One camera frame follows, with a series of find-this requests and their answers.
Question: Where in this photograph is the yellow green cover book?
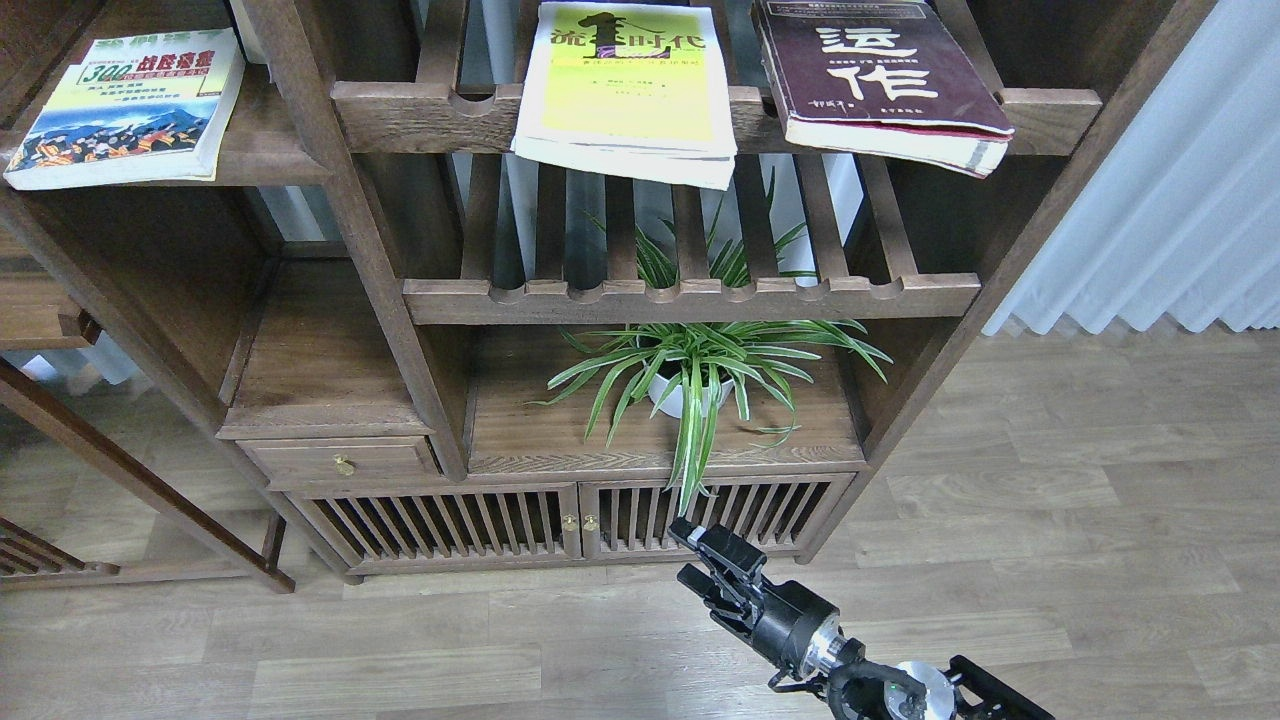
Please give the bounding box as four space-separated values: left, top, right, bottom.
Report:
511 3 737 191

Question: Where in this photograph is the green spider plant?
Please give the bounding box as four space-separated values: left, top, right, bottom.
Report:
530 170 893 516

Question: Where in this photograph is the white plant pot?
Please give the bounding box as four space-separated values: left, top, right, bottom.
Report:
646 363 735 418

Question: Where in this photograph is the wooden furniture frame left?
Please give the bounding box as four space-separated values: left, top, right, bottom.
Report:
1 231 294 593

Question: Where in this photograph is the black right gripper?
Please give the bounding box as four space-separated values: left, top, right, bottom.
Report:
668 518 844 676

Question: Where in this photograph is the dark wooden bookshelf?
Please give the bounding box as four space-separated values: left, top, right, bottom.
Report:
3 1 1213 582

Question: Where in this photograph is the white pleated curtain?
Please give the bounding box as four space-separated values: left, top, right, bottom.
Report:
983 1 1279 336

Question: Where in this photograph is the maroon cover thick book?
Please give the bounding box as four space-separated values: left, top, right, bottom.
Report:
751 1 1015 178

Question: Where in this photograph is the left slatted cabinet door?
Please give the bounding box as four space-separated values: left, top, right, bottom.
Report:
287 483 582 577

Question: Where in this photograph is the small wooden drawer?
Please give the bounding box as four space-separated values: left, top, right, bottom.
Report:
239 436 447 489

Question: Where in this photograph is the colourful 300 paperback book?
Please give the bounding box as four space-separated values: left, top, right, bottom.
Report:
4 28 244 191

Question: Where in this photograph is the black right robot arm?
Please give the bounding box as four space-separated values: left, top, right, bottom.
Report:
669 518 1051 719

